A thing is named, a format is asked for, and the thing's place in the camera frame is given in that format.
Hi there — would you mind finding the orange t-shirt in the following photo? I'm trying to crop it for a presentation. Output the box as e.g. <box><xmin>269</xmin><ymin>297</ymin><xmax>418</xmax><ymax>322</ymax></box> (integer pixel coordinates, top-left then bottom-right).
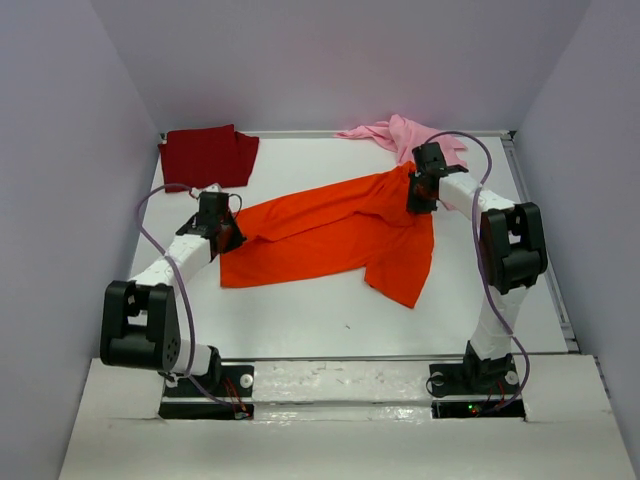
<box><xmin>220</xmin><ymin>163</ymin><xmax>435</xmax><ymax>308</ymax></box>

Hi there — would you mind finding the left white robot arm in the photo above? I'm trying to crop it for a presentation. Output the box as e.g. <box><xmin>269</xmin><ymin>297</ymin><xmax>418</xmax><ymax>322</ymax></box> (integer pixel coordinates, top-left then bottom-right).
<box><xmin>100</xmin><ymin>189</ymin><xmax>245</xmax><ymax>395</ymax></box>

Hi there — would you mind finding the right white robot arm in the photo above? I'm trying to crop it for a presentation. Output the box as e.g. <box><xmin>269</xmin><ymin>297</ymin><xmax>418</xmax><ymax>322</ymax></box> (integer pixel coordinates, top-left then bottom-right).
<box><xmin>407</xmin><ymin>141</ymin><xmax>548</xmax><ymax>398</ymax></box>

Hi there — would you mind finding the pink t-shirt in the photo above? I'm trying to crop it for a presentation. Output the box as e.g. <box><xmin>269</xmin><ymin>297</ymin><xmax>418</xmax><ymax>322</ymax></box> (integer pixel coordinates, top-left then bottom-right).
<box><xmin>334</xmin><ymin>114</ymin><xmax>467</xmax><ymax>167</ymax></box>

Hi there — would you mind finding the dark red folded t-shirt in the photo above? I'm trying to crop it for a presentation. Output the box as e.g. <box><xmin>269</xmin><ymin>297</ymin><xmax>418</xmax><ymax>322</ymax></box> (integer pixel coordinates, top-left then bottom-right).
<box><xmin>158</xmin><ymin>124</ymin><xmax>259</xmax><ymax>193</ymax></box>

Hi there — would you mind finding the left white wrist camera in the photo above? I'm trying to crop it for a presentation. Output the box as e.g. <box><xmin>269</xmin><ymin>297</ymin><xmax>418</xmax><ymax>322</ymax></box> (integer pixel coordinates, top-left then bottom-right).
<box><xmin>202</xmin><ymin>183</ymin><xmax>222</xmax><ymax>193</ymax></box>

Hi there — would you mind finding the aluminium table edge rail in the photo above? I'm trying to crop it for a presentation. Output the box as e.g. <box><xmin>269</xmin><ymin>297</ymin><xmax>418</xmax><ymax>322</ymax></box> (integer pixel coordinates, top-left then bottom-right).
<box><xmin>501</xmin><ymin>131</ymin><xmax>580</xmax><ymax>354</ymax></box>

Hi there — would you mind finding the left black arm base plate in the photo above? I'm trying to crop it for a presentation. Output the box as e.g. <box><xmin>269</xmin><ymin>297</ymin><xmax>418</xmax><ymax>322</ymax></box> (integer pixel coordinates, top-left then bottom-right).
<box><xmin>158</xmin><ymin>362</ymin><xmax>255</xmax><ymax>421</ymax></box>

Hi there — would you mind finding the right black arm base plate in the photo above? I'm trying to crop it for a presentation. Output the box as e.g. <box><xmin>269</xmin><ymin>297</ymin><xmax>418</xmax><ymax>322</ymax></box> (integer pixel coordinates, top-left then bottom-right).
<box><xmin>425</xmin><ymin>361</ymin><xmax>526</xmax><ymax>420</ymax></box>

